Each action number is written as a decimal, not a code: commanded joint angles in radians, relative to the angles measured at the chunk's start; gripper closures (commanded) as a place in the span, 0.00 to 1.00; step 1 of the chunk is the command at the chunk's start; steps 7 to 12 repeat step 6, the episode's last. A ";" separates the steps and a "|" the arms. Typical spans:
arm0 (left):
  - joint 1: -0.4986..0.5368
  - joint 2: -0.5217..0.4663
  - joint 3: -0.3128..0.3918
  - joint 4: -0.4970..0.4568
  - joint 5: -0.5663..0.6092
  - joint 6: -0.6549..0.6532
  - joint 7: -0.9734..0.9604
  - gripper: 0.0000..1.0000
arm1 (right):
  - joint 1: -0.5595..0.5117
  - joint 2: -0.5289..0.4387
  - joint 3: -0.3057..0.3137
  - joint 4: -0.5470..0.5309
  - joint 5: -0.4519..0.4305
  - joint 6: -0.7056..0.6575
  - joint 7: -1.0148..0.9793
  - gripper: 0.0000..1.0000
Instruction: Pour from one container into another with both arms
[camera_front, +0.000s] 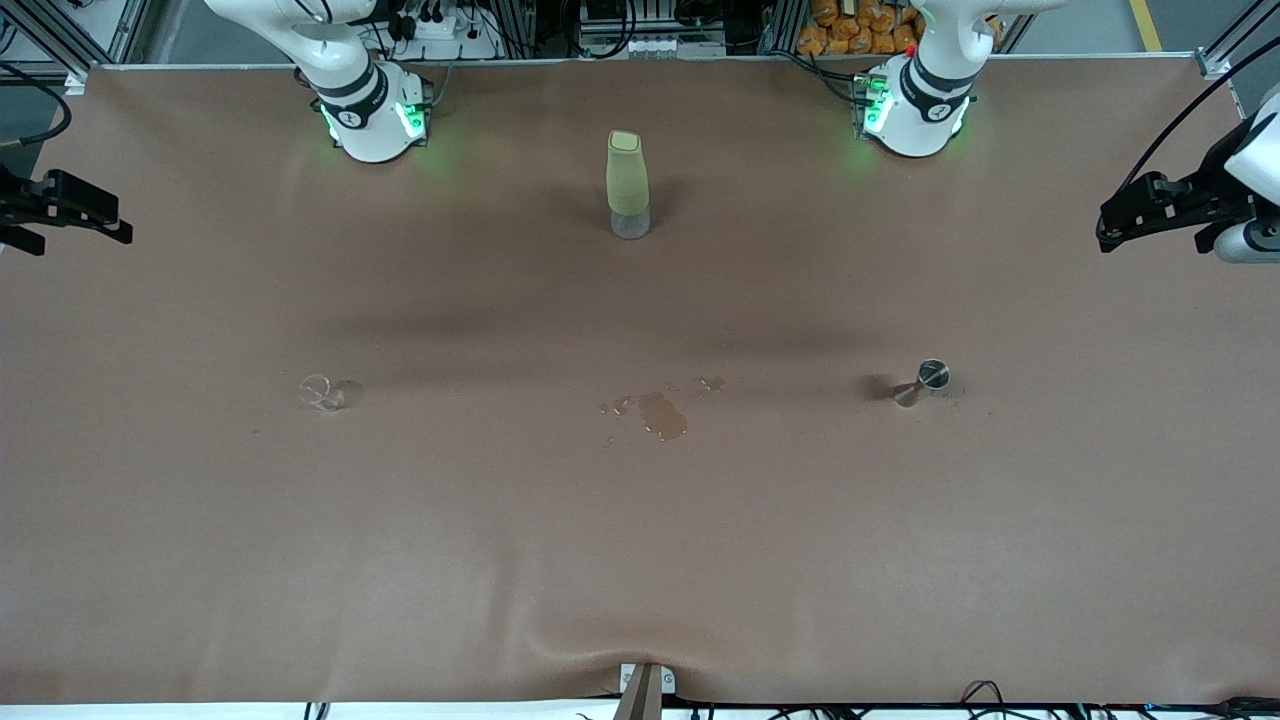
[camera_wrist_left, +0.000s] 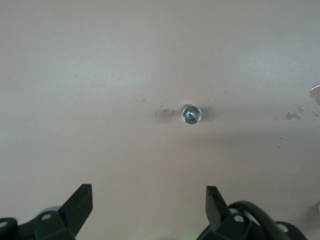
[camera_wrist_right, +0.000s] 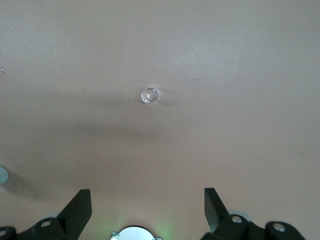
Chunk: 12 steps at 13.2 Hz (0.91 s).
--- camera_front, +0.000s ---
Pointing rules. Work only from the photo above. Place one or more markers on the clear glass measuring cup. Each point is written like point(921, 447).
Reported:
point(322, 393)

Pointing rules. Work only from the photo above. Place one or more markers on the metal table clamp bracket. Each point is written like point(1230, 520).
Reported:
point(645, 690)

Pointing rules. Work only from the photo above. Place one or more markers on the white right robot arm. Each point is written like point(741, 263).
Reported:
point(350, 115)

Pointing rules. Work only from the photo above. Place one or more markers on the orange snack bags pile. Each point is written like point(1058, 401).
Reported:
point(860, 30)

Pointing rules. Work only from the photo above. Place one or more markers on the steel double jigger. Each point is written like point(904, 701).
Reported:
point(933, 375)

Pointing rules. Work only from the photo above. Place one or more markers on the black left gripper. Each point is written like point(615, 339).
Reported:
point(1216, 184)

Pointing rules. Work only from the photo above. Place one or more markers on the green sleeved bottle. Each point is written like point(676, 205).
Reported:
point(628, 180)

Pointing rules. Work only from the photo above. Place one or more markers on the spilled liquid puddle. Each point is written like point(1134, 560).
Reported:
point(662, 415)

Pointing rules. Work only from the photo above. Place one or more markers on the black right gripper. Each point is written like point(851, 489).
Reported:
point(22, 203)

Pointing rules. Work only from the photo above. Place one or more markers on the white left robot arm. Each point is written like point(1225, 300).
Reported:
point(915, 120)

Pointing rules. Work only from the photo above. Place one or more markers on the aluminium frame post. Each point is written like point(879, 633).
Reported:
point(1225, 45)
point(70, 35)

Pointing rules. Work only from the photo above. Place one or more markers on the brown table mat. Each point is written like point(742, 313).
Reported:
point(640, 560)

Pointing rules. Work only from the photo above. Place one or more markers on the white power strip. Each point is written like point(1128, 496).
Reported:
point(440, 40)

